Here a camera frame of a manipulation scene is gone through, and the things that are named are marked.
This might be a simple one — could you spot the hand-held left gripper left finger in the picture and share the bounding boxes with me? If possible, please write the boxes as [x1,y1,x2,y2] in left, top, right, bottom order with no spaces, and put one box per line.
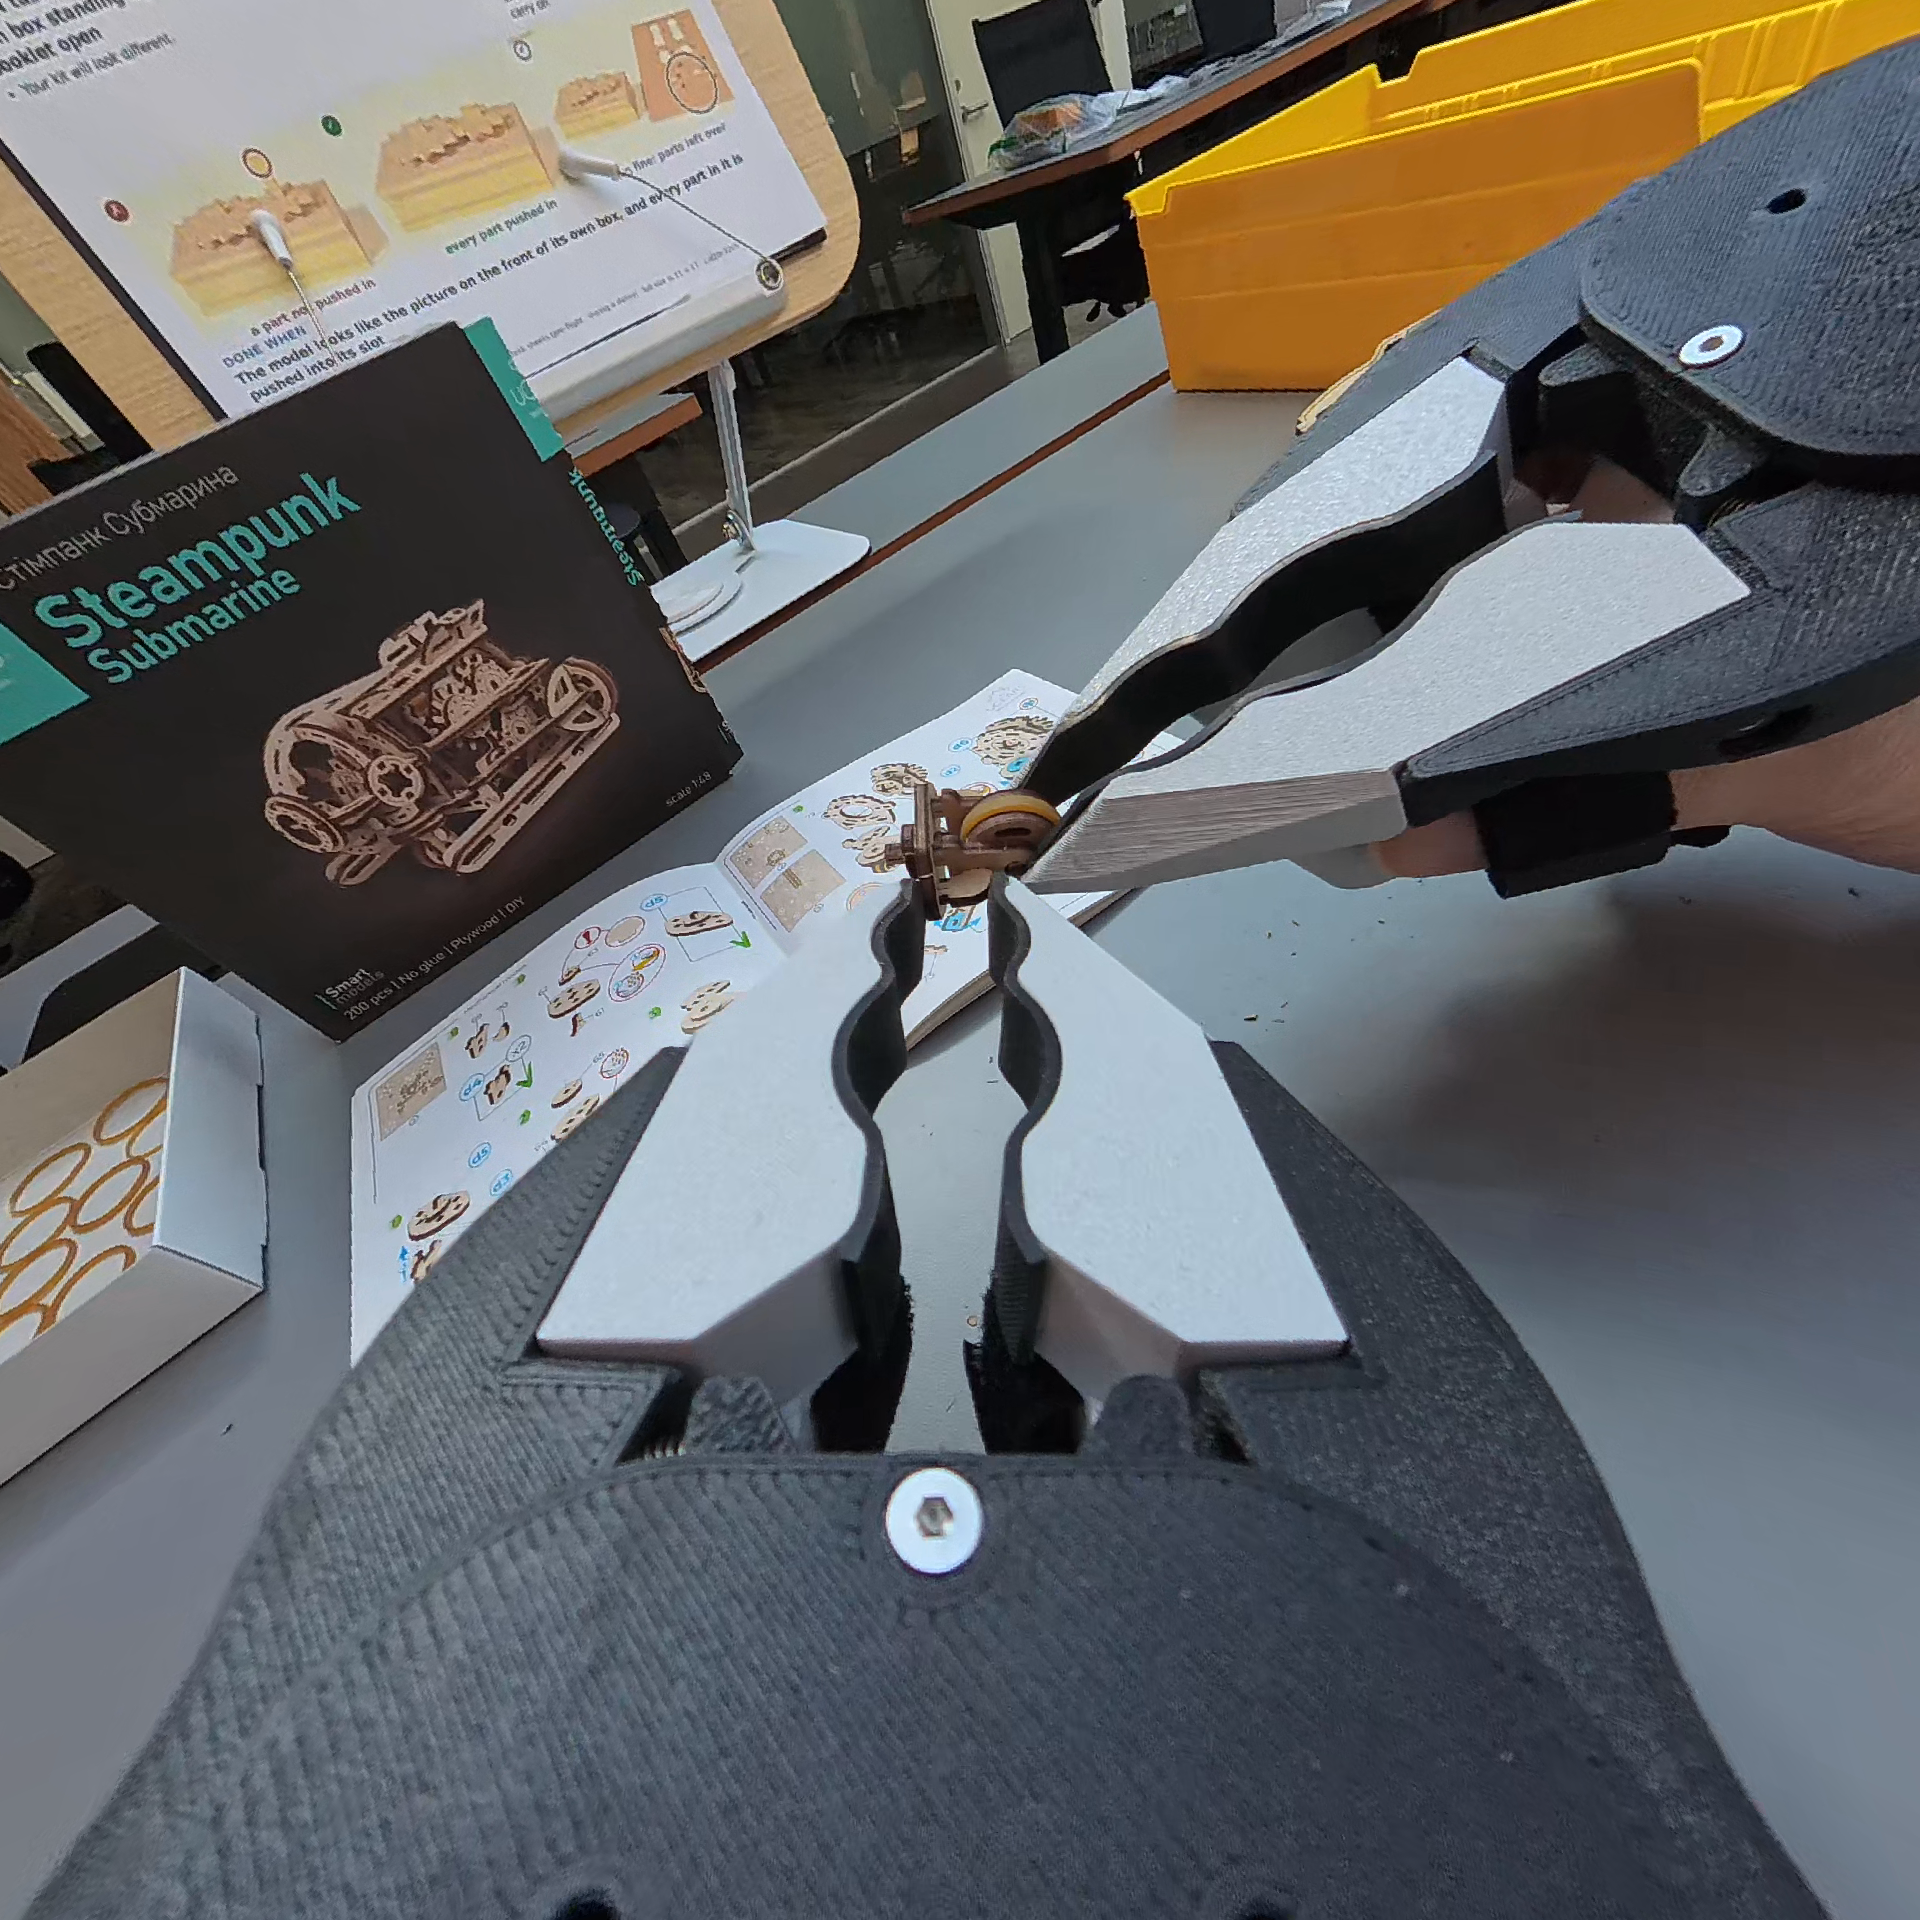
[532,884,925,1416]

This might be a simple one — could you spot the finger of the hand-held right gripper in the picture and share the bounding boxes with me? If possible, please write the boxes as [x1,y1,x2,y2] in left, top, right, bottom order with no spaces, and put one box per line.
[1027,352,1518,811]
[1027,514,1759,897]

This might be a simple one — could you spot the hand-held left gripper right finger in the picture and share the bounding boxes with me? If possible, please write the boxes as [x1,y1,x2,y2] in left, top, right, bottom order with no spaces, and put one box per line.
[982,876,1356,1416]

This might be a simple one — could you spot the wooden wheel with rubber band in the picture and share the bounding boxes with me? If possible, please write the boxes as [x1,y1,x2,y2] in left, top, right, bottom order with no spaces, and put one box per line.
[964,787,1063,877]

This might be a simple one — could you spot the wooden gear axle assembly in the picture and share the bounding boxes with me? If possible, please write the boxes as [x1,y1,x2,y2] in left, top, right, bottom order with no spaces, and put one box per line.
[884,762,993,921]

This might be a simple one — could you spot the grey side desk brown edge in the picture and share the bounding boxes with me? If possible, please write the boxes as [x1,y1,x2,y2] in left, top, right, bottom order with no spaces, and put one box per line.
[660,299,1177,677]

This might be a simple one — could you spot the person's right hand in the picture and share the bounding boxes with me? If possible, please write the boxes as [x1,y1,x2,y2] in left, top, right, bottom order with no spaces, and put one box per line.
[1373,665,1920,893]

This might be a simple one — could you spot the yellow plastic bin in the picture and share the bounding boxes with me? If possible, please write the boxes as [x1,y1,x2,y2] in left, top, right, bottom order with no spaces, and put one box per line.
[1128,60,1708,395]
[1373,0,1920,140]

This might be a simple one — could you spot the open instruction booklet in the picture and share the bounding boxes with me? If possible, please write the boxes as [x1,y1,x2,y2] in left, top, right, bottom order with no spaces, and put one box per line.
[348,665,1189,1359]

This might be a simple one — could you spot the dark background table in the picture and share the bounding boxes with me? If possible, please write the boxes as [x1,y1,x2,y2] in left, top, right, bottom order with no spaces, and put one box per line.
[905,0,1428,356]

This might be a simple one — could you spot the clear plastic bag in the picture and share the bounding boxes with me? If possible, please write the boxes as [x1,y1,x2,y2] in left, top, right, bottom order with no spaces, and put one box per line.
[993,90,1163,163]

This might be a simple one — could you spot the black office chair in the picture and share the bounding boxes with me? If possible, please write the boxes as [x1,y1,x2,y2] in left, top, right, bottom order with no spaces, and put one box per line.
[973,0,1116,132]

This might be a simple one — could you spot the white cardboard tray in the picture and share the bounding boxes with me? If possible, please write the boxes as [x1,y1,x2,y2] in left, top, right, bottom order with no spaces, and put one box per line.
[0,966,273,1488]

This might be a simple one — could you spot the pile of tan rubber bands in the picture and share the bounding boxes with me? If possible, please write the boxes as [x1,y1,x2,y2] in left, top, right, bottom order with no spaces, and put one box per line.
[0,1076,173,1340]

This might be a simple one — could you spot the black model kit box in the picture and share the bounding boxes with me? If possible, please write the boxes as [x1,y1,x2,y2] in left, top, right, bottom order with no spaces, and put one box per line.
[0,317,745,1043]

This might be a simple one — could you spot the wooden instruction sign board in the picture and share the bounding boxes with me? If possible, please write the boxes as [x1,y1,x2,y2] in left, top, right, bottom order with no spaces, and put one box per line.
[0,0,869,437]

